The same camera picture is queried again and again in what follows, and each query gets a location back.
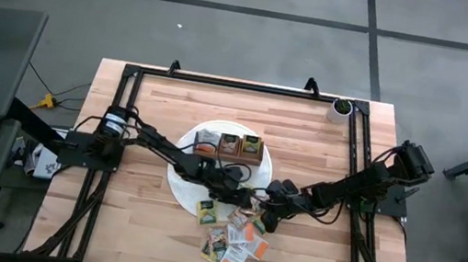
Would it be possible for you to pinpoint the white printed box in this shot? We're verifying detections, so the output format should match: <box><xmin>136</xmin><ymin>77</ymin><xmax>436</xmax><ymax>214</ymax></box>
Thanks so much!
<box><xmin>6</xmin><ymin>134</ymin><xmax>67</xmax><ymax>183</ymax></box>

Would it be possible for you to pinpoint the black frame clamp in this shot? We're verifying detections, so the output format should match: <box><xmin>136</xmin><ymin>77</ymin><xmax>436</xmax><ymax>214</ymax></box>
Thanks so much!
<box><xmin>302</xmin><ymin>75</ymin><xmax>324</xmax><ymax>99</ymax></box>
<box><xmin>166</xmin><ymin>58</ymin><xmax>184</xmax><ymax>78</ymax></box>

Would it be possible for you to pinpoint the white round woven placemat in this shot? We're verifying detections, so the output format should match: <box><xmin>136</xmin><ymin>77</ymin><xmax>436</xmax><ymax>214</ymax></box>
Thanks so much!
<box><xmin>160</xmin><ymin>112</ymin><xmax>281</xmax><ymax>228</ymax></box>

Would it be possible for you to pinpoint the white pot with green plant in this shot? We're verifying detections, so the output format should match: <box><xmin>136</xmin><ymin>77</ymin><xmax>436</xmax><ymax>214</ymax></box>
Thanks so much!
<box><xmin>325</xmin><ymin>95</ymin><xmax>357</xmax><ymax>127</ymax></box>

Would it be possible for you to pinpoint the black aluminium table frame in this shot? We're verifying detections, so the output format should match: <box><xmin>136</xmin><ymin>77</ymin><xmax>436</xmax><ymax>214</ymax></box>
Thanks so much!
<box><xmin>24</xmin><ymin>51</ymin><xmax>440</xmax><ymax>262</ymax></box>

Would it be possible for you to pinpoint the white orange Tazo tea packet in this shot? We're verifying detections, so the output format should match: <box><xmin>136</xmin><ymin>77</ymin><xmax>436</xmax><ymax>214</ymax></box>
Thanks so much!
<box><xmin>193</xmin><ymin>127</ymin><xmax>223</xmax><ymax>155</ymax></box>
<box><xmin>219</xmin><ymin>242</ymin><xmax>251</xmax><ymax>262</ymax></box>
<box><xmin>223</xmin><ymin>220</ymin><xmax>258</xmax><ymax>249</ymax></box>
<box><xmin>237</xmin><ymin>233</ymin><xmax>271</xmax><ymax>262</ymax></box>

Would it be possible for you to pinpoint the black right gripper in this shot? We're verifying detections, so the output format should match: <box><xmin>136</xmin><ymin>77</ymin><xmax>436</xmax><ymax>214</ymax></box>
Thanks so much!
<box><xmin>245</xmin><ymin>183</ymin><xmax>316</xmax><ymax>241</ymax></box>

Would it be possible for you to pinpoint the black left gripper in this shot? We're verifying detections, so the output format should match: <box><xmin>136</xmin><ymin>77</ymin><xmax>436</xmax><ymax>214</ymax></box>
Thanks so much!
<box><xmin>190</xmin><ymin>157</ymin><xmax>263</xmax><ymax>211</ymax></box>

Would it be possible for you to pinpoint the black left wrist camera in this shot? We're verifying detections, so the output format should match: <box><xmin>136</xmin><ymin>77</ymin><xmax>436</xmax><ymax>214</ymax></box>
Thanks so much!
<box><xmin>220</xmin><ymin>161</ymin><xmax>249</xmax><ymax>186</ymax></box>

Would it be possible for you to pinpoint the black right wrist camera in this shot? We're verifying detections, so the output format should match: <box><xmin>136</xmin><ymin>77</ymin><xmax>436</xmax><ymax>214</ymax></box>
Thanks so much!
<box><xmin>268</xmin><ymin>177</ymin><xmax>302</xmax><ymax>200</ymax></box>

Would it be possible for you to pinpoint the yellow power plug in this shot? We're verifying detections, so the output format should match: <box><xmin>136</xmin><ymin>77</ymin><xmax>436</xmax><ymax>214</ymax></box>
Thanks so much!
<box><xmin>29</xmin><ymin>90</ymin><xmax>60</xmax><ymax>115</ymax></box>

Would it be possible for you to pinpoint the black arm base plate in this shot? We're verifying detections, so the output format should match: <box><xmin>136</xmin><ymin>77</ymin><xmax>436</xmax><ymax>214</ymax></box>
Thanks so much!
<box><xmin>340</xmin><ymin>172</ymin><xmax>414</xmax><ymax>220</ymax></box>
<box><xmin>55</xmin><ymin>127</ymin><xmax>128</xmax><ymax>176</ymax></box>

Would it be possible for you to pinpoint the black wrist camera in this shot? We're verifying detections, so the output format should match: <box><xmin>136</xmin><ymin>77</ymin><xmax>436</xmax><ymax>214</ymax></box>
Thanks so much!
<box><xmin>268</xmin><ymin>177</ymin><xmax>302</xmax><ymax>200</ymax></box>
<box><xmin>220</xmin><ymin>161</ymin><xmax>249</xmax><ymax>186</ymax></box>

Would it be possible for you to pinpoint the wooden tea box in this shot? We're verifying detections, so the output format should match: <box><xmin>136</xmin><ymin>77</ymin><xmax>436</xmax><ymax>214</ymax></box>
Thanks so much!
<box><xmin>191</xmin><ymin>126</ymin><xmax>268</xmax><ymax>168</ymax></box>

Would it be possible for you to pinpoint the peach foil Ahmad tea packet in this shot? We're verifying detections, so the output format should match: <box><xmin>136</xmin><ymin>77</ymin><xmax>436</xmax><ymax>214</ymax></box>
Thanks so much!
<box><xmin>225</xmin><ymin>205</ymin><xmax>252</xmax><ymax>232</ymax></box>
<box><xmin>217</xmin><ymin>131</ymin><xmax>242</xmax><ymax>157</ymax></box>
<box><xmin>203</xmin><ymin>223</ymin><xmax>232</xmax><ymax>255</ymax></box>

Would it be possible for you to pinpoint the black floor cable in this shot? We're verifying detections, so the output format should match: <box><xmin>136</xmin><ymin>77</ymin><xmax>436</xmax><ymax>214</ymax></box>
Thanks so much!
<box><xmin>21</xmin><ymin>61</ymin><xmax>95</xmax><ymax>115</ymax></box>

